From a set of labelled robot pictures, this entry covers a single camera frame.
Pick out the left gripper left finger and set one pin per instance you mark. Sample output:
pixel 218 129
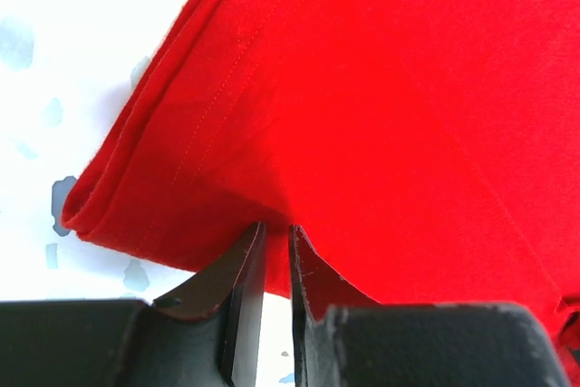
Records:
pixel 213 320

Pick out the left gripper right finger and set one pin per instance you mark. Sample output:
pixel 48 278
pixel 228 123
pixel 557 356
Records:
pixel 318 294

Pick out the red t-shirt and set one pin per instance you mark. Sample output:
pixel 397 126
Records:
pixel 429 148

